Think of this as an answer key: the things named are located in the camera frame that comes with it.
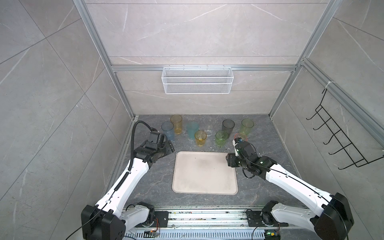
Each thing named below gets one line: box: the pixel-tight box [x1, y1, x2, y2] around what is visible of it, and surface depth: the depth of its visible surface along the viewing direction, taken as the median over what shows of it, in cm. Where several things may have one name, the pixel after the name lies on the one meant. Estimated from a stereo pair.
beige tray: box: [172, 151, 238, 195], surface depth 91 cm
